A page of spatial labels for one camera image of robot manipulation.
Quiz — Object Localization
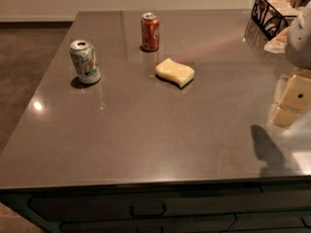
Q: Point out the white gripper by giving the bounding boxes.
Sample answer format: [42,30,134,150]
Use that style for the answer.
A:
[270,5,311,128]

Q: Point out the yellow green sponge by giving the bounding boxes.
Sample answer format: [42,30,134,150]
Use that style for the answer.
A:
[155,58,195,88]

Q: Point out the orange soda can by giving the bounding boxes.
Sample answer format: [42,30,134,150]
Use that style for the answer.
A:
[141,12,159,51]

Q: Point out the white green 7up can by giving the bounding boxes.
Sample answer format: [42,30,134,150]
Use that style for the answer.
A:
[70,39,101,84]

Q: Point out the dark cabinet drawer lower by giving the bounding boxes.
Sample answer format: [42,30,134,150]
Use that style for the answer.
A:
[61,211,311,233]

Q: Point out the dark cabinet drawer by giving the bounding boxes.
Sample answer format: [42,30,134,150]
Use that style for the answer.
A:
[61,211,311,233]
[30,186,311,221]

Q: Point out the dark cabinet drawer upper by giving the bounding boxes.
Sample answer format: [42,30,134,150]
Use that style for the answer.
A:
[30,186,311,221]

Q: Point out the black wire napkin basket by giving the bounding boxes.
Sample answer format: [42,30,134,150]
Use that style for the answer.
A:
[251,0,311,40]

